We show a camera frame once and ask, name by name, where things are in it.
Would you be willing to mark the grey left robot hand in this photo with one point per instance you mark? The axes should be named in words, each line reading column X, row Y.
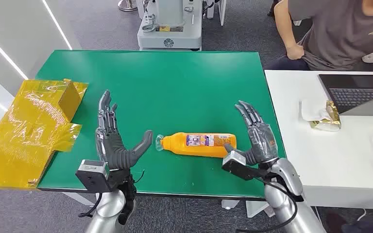
column 112, row 148

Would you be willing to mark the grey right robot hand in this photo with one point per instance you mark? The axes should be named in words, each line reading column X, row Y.
column 262, row 141

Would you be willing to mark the orange plastic bottle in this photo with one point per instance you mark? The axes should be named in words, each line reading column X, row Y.
column 180, row 144

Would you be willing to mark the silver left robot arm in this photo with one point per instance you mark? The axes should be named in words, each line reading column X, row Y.
column 107, row 209

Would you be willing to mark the white paper napkin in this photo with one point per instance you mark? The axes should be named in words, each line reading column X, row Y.
column 310, row 111

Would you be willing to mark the white table foot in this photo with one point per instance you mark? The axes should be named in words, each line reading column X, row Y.
column 230, row 204
column 257, row 209

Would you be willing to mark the gold foil wrapper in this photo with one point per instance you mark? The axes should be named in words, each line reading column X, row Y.
column 333, row 117

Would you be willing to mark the yellow wrapped cardboard box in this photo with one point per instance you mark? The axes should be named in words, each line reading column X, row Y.
column 25, row 135

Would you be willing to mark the dark laptop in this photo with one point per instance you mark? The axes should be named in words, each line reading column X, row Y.
column 350, row 93

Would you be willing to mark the white machine base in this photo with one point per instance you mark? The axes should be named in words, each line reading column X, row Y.
column 173, row 35

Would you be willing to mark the person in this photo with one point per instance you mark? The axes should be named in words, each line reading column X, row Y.
column 341, row 32

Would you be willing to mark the white shoe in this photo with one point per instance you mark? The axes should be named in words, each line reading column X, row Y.
column 371, row 57

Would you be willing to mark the white furniture panel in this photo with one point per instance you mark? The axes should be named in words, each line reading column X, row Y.
column 220, row 9

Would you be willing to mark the metal chair base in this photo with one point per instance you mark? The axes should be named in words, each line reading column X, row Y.
column 127, row 4

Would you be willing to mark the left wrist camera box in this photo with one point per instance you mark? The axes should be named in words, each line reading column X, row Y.
column 91, row 175

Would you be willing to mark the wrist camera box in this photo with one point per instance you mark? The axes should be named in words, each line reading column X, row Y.
column 234, row 164
column 91, row 175

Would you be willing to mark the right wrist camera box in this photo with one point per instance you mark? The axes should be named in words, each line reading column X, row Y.
column 234, row 164

